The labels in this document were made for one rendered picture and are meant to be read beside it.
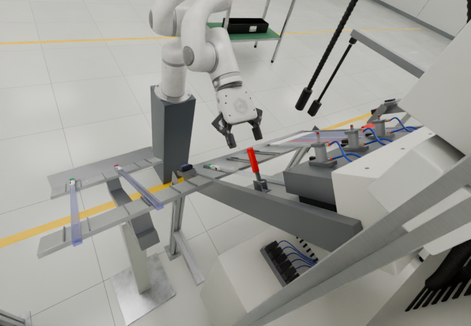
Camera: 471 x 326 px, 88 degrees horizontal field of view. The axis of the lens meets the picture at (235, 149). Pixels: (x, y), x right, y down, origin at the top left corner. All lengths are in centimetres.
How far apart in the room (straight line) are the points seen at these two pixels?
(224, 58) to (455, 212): 57
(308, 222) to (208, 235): 124
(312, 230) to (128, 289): 122
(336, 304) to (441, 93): 88
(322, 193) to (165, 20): 90
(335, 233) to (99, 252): 140
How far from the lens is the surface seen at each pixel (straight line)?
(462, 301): 47
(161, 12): 111
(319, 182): 45
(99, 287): 158
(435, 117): 28
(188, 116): 140
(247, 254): 97
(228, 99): 67
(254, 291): 94
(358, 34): 64
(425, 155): 27
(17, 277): 172
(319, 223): 43
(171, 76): 125
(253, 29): 331
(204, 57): 65
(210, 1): 69
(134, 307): 152
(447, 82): 27
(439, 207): 28
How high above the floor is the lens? 150
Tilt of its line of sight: 46 degrees down
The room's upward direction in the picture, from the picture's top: 18 degrees clockwise
